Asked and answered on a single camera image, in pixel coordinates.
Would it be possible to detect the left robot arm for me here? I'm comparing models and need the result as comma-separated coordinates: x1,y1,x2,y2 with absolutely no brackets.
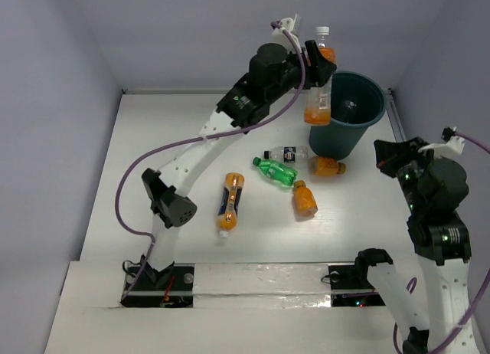
124,40,337,293

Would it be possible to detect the crushed clear plastic bottle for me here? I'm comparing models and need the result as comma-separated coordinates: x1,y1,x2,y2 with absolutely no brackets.
338,97,360,123

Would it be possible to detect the orange bottle blue label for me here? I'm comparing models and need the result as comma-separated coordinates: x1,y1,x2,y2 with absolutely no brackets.
217,172,244,238

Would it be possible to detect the dark teal plastic bin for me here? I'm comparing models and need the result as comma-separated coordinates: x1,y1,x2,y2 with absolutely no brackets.
309,71,387,160

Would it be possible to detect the green plastic bottle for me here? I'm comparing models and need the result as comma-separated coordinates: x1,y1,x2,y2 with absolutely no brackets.
252,157,298,187

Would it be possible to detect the tall orange drink bottle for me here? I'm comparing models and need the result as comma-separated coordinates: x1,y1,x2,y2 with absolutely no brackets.
303,26,336,126

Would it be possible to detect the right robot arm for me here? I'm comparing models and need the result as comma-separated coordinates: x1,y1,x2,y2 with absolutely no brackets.
352,137,479,353

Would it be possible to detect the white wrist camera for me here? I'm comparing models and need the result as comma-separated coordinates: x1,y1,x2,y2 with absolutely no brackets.
418,127,466,159
271,14,302,41

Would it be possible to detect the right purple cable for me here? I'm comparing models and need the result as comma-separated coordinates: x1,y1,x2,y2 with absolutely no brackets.
393,131,490,354

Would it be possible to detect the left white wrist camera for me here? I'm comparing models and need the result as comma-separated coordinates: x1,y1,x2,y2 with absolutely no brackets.
271,14,302,41

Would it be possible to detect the clear pepsi bottle black cap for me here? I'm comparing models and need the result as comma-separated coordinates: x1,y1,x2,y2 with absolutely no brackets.
263,146,309,165

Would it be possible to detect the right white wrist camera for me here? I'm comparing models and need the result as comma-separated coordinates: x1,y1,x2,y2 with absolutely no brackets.
418,127,466,159

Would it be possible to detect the small orange juice bottle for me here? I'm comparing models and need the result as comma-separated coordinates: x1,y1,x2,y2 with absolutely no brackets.
293,180,318,218

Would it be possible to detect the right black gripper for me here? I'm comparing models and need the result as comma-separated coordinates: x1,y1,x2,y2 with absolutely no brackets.
373,134,436,211

